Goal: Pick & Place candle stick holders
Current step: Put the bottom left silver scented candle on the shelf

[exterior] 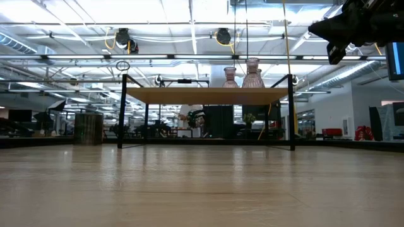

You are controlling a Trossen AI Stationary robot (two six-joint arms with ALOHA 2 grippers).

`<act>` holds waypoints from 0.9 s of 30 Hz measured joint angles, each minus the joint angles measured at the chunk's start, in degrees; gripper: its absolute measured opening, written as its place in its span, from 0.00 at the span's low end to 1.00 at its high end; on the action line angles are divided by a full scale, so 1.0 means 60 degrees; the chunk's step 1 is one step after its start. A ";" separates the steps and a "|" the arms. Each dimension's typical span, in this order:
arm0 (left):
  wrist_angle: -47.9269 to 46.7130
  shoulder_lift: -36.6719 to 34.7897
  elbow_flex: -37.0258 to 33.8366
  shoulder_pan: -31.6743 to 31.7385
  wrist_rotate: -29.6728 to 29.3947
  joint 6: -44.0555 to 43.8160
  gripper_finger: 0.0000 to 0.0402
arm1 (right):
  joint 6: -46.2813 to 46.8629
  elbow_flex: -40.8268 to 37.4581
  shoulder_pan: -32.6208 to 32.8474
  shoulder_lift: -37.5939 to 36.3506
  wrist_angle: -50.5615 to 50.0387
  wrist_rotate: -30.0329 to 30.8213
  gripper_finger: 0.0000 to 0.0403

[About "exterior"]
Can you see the long ceiling light bar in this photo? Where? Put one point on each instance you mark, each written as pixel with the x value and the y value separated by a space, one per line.
pixel 189 57

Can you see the dark ribbed cylinder bin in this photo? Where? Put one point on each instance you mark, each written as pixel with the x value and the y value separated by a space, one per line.
pixel 89 129

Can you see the black partition board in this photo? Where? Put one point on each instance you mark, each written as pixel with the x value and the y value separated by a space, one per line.
pixel 221 121

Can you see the studio light softbox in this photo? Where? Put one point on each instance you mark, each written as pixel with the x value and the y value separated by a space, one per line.
pixel 57 105

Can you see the green potted plant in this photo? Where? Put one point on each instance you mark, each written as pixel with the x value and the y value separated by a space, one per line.
pixel 195 118
pixel 249 118

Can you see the red storage bin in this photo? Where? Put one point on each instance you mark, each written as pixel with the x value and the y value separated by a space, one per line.
pixel 331 131

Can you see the person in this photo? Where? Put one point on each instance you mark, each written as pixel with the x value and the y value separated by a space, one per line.
pixel 186 109

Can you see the black flat screen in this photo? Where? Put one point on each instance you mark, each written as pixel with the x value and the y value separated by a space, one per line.
pixel 19 115

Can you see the black standing panel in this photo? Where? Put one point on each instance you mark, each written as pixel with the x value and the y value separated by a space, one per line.
pixel 375 123

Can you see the black-framed wooden shelf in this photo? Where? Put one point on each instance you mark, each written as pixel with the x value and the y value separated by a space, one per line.
pixel 205 96

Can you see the red bag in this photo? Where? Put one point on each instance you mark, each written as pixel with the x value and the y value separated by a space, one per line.
pixel 363 134

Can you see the pink glass candle stick holder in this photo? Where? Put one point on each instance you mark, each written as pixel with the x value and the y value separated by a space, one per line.
pixel 252 79
pixel 230 80

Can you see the wall-mounted monitor blue screen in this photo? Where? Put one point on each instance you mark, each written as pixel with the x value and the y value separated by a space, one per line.
pixel 396 60

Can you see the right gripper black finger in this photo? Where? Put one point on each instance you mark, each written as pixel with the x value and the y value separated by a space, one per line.
pixel 337 28
pixel 336 52

